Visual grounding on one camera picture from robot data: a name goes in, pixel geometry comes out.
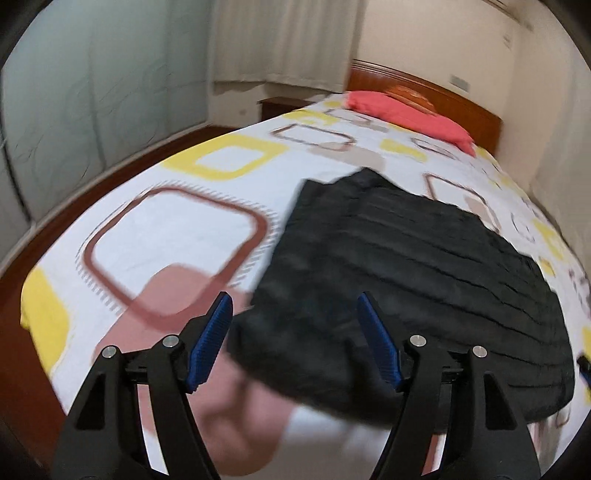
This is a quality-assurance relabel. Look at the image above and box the red pillow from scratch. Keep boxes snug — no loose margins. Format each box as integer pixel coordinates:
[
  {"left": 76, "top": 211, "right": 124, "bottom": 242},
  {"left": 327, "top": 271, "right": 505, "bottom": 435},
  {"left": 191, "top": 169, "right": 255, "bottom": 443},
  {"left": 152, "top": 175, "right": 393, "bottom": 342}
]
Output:
[{"left": 346, "top": 91, "right": 476, "bottom": 156}]

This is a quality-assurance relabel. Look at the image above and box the wooden bed headboard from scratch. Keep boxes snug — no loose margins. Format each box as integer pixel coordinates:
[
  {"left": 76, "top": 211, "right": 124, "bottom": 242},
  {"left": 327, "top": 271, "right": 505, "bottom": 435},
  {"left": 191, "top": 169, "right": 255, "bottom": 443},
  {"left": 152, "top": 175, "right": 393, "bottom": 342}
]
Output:
[{"left": 347, "top": 60, "right": 503, "bottom": 156}]

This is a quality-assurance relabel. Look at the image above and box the cream curtain along bed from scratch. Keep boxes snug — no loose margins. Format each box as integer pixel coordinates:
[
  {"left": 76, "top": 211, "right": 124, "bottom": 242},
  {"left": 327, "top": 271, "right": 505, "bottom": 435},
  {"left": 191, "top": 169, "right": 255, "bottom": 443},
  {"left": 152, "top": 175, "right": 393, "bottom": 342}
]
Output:
[{"left": 530, "top": 41, "right": 591, "bottom": 241}]

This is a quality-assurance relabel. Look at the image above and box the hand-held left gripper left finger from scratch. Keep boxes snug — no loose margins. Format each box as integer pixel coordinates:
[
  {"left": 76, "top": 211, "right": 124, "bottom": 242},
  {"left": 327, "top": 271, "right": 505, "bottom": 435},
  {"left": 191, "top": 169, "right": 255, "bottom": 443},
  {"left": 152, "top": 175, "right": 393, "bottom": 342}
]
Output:
[{"left": 54, "top": 292, "right": 234, "bottom": 480}]

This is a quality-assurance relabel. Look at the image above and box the cream curtain beside wardrobe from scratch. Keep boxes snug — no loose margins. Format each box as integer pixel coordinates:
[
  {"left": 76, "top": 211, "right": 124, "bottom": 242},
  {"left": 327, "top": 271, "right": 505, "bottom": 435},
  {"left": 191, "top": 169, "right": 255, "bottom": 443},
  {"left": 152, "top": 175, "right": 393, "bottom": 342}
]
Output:
[{"left": 212, "top": 0, "right": 368, "bottom": 92}]

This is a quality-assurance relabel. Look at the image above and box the orange embroidered cushion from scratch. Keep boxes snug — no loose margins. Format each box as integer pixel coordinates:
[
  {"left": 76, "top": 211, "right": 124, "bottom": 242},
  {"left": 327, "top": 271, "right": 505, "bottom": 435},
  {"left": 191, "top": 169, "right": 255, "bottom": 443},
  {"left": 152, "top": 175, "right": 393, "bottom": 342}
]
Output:
[{"left": 385, "top": 85, "right": 437, "bottom": 114}]

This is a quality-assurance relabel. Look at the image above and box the frosted glass sliding wardrobe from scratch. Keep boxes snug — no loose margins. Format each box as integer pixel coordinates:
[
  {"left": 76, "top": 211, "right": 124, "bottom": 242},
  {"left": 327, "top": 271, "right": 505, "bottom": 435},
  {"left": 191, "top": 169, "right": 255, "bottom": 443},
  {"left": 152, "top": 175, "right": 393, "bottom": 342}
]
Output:
[{"left": 0, "top": 0, "right": 214, "bottom": 224}]

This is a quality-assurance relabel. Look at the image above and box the black puffer jacket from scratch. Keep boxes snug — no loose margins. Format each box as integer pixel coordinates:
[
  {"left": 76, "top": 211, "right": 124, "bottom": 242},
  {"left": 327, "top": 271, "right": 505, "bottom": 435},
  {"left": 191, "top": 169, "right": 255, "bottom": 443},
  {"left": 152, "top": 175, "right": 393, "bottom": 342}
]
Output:
[{"left": 226, "top": 167, "right": 576, "bottom": 424}]

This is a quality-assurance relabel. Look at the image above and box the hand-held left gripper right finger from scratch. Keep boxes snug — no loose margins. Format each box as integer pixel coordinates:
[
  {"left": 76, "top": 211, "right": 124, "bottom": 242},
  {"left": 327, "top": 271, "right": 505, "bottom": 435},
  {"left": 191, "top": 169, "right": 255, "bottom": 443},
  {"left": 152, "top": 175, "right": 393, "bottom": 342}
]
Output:
[{"left": 357, "top": 292, "right": 543, "bottom": 480}]

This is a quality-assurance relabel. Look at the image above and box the wooden nightstand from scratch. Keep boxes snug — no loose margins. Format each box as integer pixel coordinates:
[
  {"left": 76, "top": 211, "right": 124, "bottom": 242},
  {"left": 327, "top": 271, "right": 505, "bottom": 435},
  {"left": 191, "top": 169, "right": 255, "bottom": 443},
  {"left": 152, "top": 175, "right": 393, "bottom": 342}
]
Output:
[{"left": 257, "top": 97, "right": 315, "bottom": 123}]

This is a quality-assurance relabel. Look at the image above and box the patterned white bedsheet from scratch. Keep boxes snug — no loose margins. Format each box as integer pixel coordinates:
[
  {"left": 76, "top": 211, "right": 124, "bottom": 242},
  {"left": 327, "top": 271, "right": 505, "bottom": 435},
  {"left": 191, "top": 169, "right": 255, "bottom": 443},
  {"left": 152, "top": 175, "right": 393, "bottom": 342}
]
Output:
[{"left": 21, "top": 90, "right": 591, "bottom": 480}]

